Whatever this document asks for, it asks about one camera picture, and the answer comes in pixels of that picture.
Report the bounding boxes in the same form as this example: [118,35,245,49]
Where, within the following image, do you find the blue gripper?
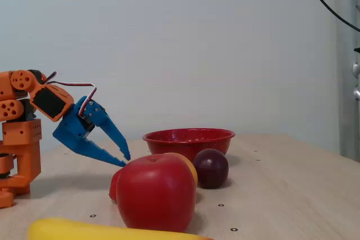
[52,96,132,167]

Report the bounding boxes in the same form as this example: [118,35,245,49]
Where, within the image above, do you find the yellow toy banana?
[27,217,215,240]

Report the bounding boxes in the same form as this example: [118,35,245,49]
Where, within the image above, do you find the red toy apple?
[116,153,198,233]

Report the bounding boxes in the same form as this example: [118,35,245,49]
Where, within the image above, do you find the red speckled enamel bowl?
[142,128,236,164]

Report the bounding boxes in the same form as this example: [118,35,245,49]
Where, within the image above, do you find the orange toy peach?
[165,152,199,185]

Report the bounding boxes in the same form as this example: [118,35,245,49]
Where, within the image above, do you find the thin black hanging cable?
[301,0,360,33]

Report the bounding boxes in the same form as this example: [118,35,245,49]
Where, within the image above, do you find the red toy strawberry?
[109,167,123,203]

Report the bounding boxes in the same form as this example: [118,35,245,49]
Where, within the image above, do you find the grey metal stand pole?
[334,0,360,164]

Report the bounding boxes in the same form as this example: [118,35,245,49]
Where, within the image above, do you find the dark purple toy plum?
[192,148,230,190]

